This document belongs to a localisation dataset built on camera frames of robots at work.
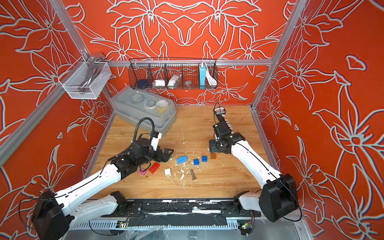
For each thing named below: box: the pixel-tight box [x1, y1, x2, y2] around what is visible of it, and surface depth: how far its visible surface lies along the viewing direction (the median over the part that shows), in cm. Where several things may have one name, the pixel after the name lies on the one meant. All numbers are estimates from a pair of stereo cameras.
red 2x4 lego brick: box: [149, 162, 160, 174], surface depth 87 cm
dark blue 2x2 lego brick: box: [193, 158, 200, 166], surface depth 90 cm
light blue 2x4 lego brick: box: [176, 155, 188, 165], surface depth 91 cm
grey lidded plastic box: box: [110, 85, 177, 136], surface depth 99 cm
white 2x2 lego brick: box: [164, 168, 171, 176], surface depth 85 cm
